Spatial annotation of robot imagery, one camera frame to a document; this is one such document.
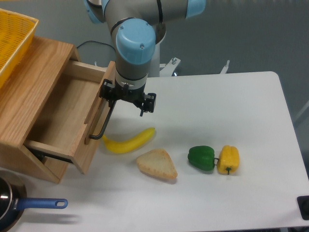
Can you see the yellow plastic basket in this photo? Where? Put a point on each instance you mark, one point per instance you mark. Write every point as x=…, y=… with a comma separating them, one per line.
x=16, y=34

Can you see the yellow toy bell pepper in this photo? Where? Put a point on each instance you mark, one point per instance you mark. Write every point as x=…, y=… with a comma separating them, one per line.
x=228, y=161

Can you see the wooden drawer cabinet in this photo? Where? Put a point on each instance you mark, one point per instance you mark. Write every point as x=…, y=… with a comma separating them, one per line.
x=21, y=100

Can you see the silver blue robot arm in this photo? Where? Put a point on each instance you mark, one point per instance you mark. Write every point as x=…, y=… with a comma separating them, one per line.
x=154, y=12

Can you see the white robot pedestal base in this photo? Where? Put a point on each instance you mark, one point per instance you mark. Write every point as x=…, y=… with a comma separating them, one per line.
x=166, y=65

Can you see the triangular toy bread slice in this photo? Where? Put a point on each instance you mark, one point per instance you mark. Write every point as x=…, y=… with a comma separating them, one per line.
x=157, y=163

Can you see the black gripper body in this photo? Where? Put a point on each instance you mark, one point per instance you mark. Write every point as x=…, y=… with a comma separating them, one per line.
x=134, y=96

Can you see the blue handled frying pan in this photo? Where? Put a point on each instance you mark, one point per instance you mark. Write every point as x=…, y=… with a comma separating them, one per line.
x=12, y=204

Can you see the wooden bottom drawer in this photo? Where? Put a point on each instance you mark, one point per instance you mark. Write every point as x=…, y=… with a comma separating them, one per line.
x=57, y=167

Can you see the green toy bell pepper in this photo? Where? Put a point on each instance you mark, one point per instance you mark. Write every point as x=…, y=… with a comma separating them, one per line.
x=203, y=158

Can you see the yellow toy banana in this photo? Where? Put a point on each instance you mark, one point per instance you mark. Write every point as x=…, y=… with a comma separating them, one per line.
x=121, y=147

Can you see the black corner device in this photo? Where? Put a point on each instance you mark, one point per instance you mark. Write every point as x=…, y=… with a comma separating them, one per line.
x=303, y=204

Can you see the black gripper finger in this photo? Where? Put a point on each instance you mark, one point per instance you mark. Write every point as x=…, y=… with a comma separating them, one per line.
x=145, y=102
x=107, y=92

